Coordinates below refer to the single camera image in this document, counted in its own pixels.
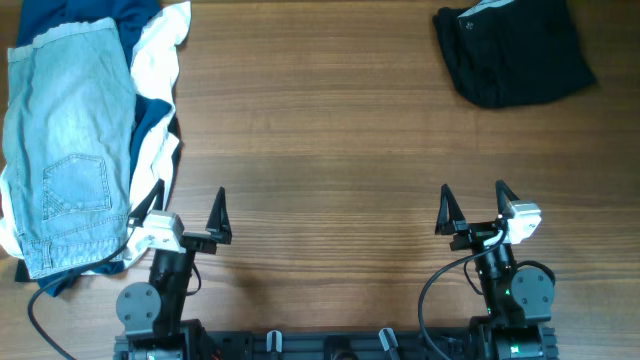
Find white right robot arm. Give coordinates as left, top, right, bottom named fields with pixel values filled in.
left=435, top=180, right=556, bottom=359

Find light blue denim shorts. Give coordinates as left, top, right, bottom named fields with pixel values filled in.
left=2, top=18, right=136, bottom=279

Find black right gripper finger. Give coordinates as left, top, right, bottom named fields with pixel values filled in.
left=435, top=184, right=469, bottom=235
left=495, top=180, right=520, bottom=218

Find black shorts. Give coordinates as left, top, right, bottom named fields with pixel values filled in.
left=432, top=0, right=596, bottom=109

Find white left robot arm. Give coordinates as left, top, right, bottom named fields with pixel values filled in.
left=113, top=180, right=232, bottom=360

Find dark blue garment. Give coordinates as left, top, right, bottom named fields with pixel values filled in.
left=2, top=1, right=170, bottom=296

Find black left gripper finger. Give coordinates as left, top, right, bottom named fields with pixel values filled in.
left=127, top=179, right=165, bottom=228
left=206, top=187, right=232, bottom=244

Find white garment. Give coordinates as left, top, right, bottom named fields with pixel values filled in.
left=1, top=1, right=192, bottom=265

